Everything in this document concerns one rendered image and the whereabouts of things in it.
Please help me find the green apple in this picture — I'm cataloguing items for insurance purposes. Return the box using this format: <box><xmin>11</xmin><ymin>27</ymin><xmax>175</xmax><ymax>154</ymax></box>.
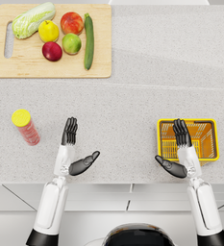
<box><xmin>62</xmin><ymin>33</ymin><xmax>83</xmax><ymax>56</ymax></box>

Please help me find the wooden cutting board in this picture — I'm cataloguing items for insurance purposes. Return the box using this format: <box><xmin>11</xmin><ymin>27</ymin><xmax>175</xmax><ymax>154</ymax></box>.
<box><xmin>0</xmin><ymin>3</ymin><xmax>112</xmax><ymax>80</ymax></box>

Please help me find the green napa cabbage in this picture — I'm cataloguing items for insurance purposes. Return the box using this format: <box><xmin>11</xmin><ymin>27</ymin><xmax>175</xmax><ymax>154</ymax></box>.
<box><xmin>11</xmin><ymin>1</ymin><xmax>57</xmax><ymax>40</ymax></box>

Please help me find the green cucumber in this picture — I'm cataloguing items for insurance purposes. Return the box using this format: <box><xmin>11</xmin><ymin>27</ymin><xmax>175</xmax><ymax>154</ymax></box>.
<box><xmin>83</xmin><ymin>12</ymin><xmax>95</xmax><ymax>71</ymax></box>

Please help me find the dark round robot body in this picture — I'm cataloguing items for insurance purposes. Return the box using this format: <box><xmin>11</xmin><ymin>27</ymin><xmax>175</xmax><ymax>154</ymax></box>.
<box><xmin>102</xmin><ymin>223</ymin><xmax>176</xmax><ymax>246</ymax></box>

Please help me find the red potato chip can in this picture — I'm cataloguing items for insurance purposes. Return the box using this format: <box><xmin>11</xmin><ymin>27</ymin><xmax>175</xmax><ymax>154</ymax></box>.
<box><xmin>11</xmin><ymin>109</ymin><xmax>41</xmax><ymax>147</ymax></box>

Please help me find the yellow slatted basket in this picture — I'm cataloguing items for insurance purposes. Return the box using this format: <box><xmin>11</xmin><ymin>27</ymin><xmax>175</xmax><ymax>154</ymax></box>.
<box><xmin>157</xmin><ymin>118</ymin><xmax>220</xmax><ymax>162</ymax></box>

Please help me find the yellow lemon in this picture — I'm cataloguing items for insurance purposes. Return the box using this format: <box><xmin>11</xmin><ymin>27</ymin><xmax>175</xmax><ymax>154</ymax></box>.
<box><xmin>37</xmin><ymin>19</ymin><xmax>61</xmax><ymax>43</ymax></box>

